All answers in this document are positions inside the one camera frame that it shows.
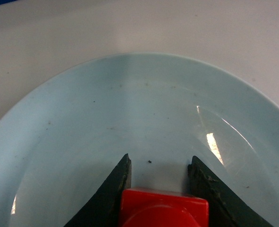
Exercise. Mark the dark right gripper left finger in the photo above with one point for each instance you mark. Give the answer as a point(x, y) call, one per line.
point(102, 209)

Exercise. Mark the red toy building block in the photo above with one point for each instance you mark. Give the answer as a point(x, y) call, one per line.
point(142, 207)

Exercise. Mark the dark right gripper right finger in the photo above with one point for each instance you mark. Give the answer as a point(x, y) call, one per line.
point(226, 209)

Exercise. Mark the light blue round plate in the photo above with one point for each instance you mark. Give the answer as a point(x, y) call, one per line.
point(60, 142)

